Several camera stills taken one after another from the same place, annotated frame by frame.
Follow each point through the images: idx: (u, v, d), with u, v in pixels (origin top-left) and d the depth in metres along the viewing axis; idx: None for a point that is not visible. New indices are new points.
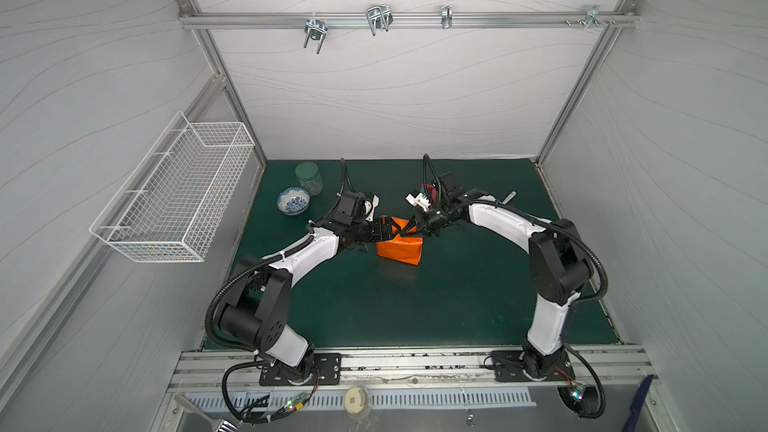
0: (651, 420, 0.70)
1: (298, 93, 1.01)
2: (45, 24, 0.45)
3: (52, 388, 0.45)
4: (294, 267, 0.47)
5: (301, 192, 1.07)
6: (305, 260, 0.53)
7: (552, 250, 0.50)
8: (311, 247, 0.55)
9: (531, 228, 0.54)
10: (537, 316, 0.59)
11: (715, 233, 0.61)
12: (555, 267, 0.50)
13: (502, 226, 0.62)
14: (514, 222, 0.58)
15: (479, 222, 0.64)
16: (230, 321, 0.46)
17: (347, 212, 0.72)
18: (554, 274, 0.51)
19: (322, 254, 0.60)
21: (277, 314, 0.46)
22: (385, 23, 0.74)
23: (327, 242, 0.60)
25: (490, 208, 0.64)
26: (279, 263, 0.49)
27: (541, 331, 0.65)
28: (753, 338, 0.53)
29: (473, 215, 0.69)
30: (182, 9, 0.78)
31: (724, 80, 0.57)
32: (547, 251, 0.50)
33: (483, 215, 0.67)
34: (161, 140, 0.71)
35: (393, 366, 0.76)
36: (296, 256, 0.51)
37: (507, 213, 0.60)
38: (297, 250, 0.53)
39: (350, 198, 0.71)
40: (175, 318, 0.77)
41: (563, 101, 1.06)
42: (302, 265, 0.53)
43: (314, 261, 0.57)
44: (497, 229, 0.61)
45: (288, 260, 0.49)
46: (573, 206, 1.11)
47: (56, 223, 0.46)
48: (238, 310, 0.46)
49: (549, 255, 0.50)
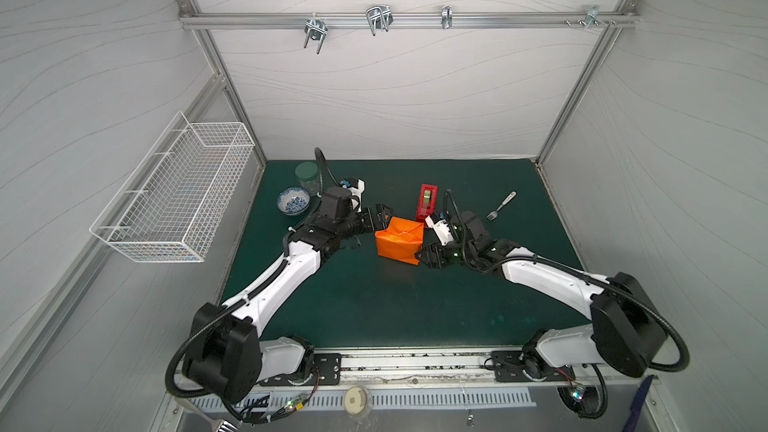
0: (651, 421, 0.70)
1: (299, 93, 1.01)
2: (45, 24, 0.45)
3: (53, 387, 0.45)
4: (261, 310, 0.44)
5: (301, 192, 1.07)
6: (273, 297, 0.47)
7: (621, 316, 0.43)
8: (282, 278, 0.49)
9: (587, 289, 0.47)
10: (565, 336, 0.58)
11: (715, 233, 0.61)
12: (629, 335, 0.42)
13: (549, 285, 0.55)
14: (564, 283, 0.51)
15: (517, 280, 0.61)
16: (199, 372, 0.43)
17: (329, 212, 0.63)
18: (631, 348, 0.43)
19: (298, 277, 0.53)
21: (247, 366, 0.42)
22: (385, 23, 0.74)
23: (303, 265, 0.54)
25: (527, 264, 0.57)
26: (242, 311, 0.43)
27: (562, 354, 0.61)
28: (754, 339, 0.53)
29: (507, 272, 0.62)
30: (182, 9, 0.78)
31: (723, 80, 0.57)
32: (617, 320, 0.43)
33: (520, 272, 0.60)
34: (162, 140, 0.72)
35: (393, 367, 0.76)
36: (262, 297, 0.45)
37: (549, 270, 0.53)
38: (265, 288, 0.47)
39: (331, 198, 0.62)
40: (175, 319, 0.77)
41: (563, 100, 1.06)
42: (272, 303, 0.47)
43: (285, 293, 0.51)
44: (541, 287, 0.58)
45: (254, 305, 0.44)
46: (574, 206, 1.10)
47: (57, 223, 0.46)
48: (204, 364, 0.42)
49: (621, 324, 0.42)
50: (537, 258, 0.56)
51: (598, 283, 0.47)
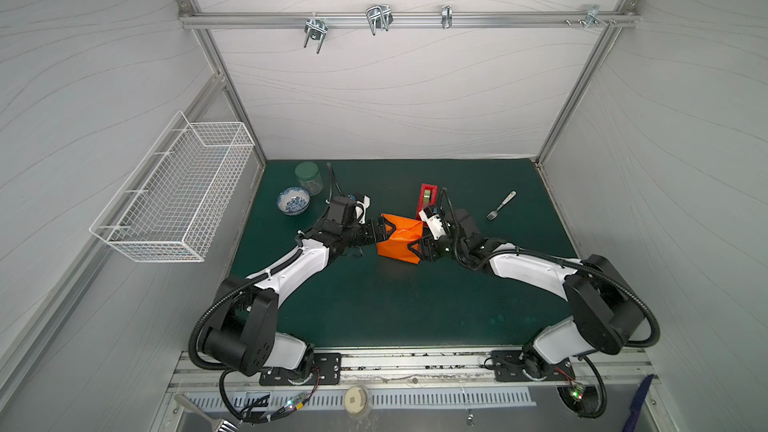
0: (651, 420, 0.70)
1: (298, 93, 1.01)
2: (45, 23, 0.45)
3: (53, 387, 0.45)
4: (281, 285, 0.47)
5: (301, 192, 1.07)
6: (292, 278, 0.51)
7: (591, 294, 0.45)
8: (299, 261, 0.53)
9: (562, 272, 0.50)
10: (557, 327, 0.60)
11: (715, 233, 0.61)
12: (600, 312, 0.45)
13: (531, 274, 0.58)
14: (541, 267, 0.54)
15: (504, 275, 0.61)
16: (215, 345, 0.44)
17: (337, 220, 0.69)
18: (604, 323, 0.45)
19: (312, 266, 0.58)
21: (264, 338, 0.44)
22: (385, 23, 0.74)
23: (316, 254, 0.58)
25: (511, 256, 0.60)
26: (264, 283, 0.47)
27: (556, 348, 0.62)
28: (754, 339, 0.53)
29: (495, 267, 0.65)
30: (182, 9, 0.78)
31: (724, 80, 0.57)
32: (589, 297, 0.45)
33: (506, 265, 0.62)
34: (161, 140, 0.71)
35: (393, 366, 0.76)
36: (283, 274, 0.49)
37: (530, 259, 0.56)
38: (284, 267, 0.51)
39: (340, 206, 0.68)
40: (175, 318, 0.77)
41: (563, 100, 1.06)
42: (290, 282, 0.51)
43: (301, 276, 0.55)
44: (524, 277, 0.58)
45: (275, 279, 0.47)
46: (574, 206, 1.10)
47: (56, 223, 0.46)
48: (222, 334, 0.44)
49: (592, 301, 0.45)
50: (519, 249, 0.60)
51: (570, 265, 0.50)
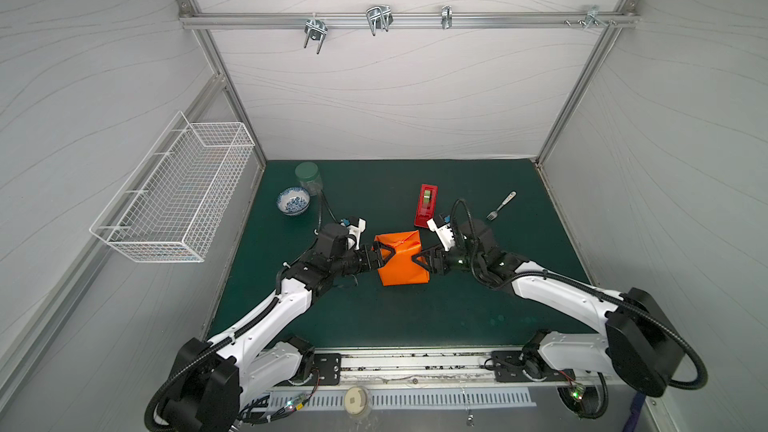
0: (651, 420, 0.70)
1: (298, 94, 1.01)
2: (45, 24, 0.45)
3: (53, 387, 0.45)
4: (245, 350, 0.43)
5: (301, 193, 1.07)
6: (261, 336, 0.47)
7: (636, 333, 0.42)
8: (268, 318, 0.49)
9: (599, 305, 0.47)
10: (574, 344, 0.57)
11: (716, 233, 0.61)
12: (646, 353, 0.41)
13: (560, 301, 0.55)
14: (576, 299, 0.51)
15: (527, 297, 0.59)
16: (173, 412, 0.42)
17: (325, 253, 0.64)
18: (647, 365, 0.42)
19: (287, 316, 0.53)
21: (220, 410, 0.41)
22: (385, 23, 0.74)
23: (291, 304, 0.53)
25: (537, 280, 0.56)
26: (228, 349, 0.43)
27: (568, 359, 0.61)
28: (755, 340, 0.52)
29: (518, 289, 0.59)
30: (182, 10, 0.78)
31: (724, 81, 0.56)
32: (633, 337, 0.42)
33: (530, 289, 0.59)
34: (162, 140, 0.72)
35: (393, 367, 0.76)
36: (250, 335, 0.45)
37: (560, 286, 0.53)
38: (251, 326, 0.46)
39: (327, 240, 0.63)
40: (174, 319, 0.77)
41: (563, 101, 1.06)
42: (258, 342, 0.47)
43: (273, 331, 0.51)
44: (552, 302, 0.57)
45: (238, 344, 0.43)
46: (574, 206, 1.10)
47: (56, 224, 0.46)
48: (182, 400, 0.41)
49: (636, 341, 0.42)
50: (547, 275, 0.55)
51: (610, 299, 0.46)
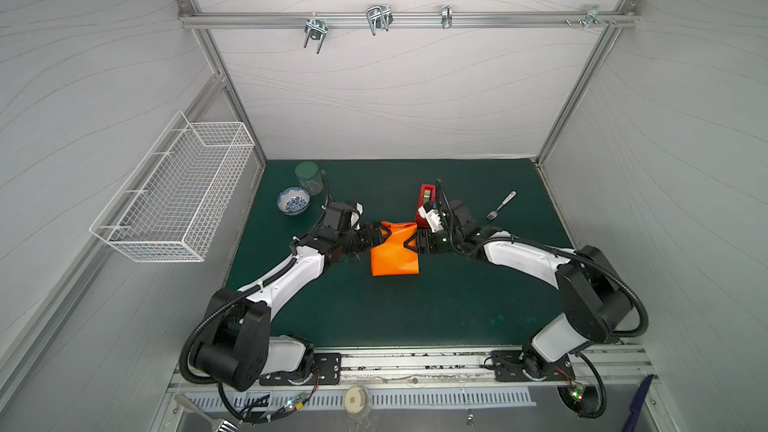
0: (651, 420, 0.70)
1: (298, 93, 1.01)
2: (45, 24, 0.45)
3: (53, 387, 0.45)
4: (274, 297, 0.46)
5: (301, 192, 1.07)
6: (285, 289, 0.50)
7: (582, 282, 0.46)
8: (292, 271, 0.52)
9: (555, 261, 0.51)
10: (554, 324, 0.60)
11: (716, 233, 0.61)
12: (591, 300, 0.45)
13: (525, 261, 0.58)
14: (536, 256, 0.55)
15: (497, 261, 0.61)
16: (206, 360, 0.43)
17: (333, 226, 0.69)
18: (592, 311, 0.46)
19: (305, 277, 0.57)
21: (257, 349, 0.43)
22: (385, 23, 0.74)
23: (310, 262, 0.57)
25: (507, 243, 0.61)
26: (257, 296, 0.46)
27: (554, 345, 0.62)
28: (754, 340, 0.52)
29: (489, 254, 0.66)
30: (182, 9, 0.78)
31: (724, 80, 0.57)
32: (579, 285, 0.46)
33: (500, 253, 0.64)
34: (162, 140, 0.72)
35: (393, 366, 0.76)
36: (275, 286, 0.48)
37: (524, 247, 0.57)
38: (276, 278, 0.49)
39: (336, 212, 0.68)
40: (174, 318, 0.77)
41: (563, 101, 1.06)
42: (282, 294, 0.49)
43: (295, 286, 0.54)
44: (517, 264, 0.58)
45: (267, 292, 0.46)
46: (574, 206, 1.10)
47: (57, 223, 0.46)
48: (215, 347, 0.43)
49: (582, 289, 0.46)
50: (514, 237, 0.60)
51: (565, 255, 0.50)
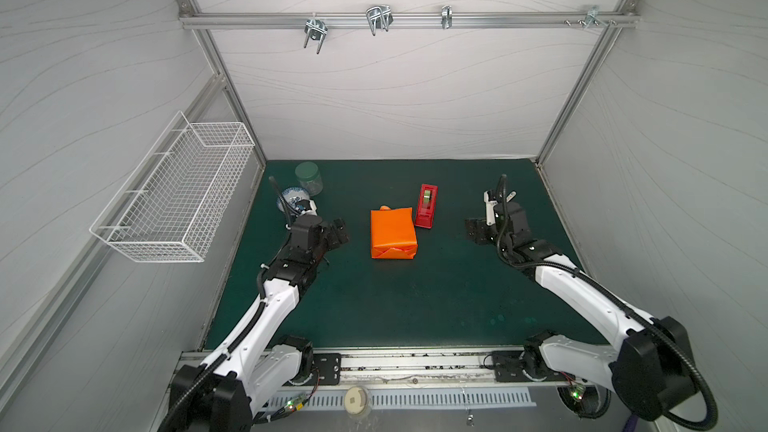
0: (651, 420, 0.70)
1: (298, 94, 1.01)
2: (45, 24, 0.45)
3: (53, 387, 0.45)
4: (245, 360, 0.43)
5: (301, 193, 1.07)
6: (256, 345, 0.46)
7: (655, 360, 0.40)
8: (260, 324, 0.47)
9: (621, 319, 0.45)
10: (578, 352, 0.56)
11: (716, 233, 0.61)
12: (659, 382, 0.40)
13: (580, 300, 0.52)
14: (600, 306, 0.48)
15: (548, 288, 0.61)
16: None
17: (302, 245, 0.63)
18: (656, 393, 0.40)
19: (277, 319, 0.51)
21: (238, 418, 0.40)
22: (385, 23, 0.74)
23: (279, 306, 0.51)
25: (565, 276, 0.54)
26: (226, 364, 0.42)
27: (565, 362, 0.61)
28: (755, 340, 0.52)
29: (540, 275, 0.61)
30: (182, 9, 0.78)
31: (724, 80, 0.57)
32: (651, 362, 0.40)
33: (555, 281, 0.57)
34: (162, 140, 0.72)
35: (393, 367, 0.76)
36: (244, 346, 0.44)
37: (587, 289, 0.50)
38: (244, 337, 0.45)
39: (301, 230, 0.61)
40: (174, 319, 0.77)
41: (563, 101, 1.06)
42: (255, 350, 0.45)
43: (267, 336, 0.49)
44: (571, 301, 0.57)
45: (236, 357, 0.43)
46: (574, 206, 1.10)
47: (57, 223, 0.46)
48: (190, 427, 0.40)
49: (652, 368, 0.40)
50: (577, 273, 0.53)
51: (638, 320, 0.43)
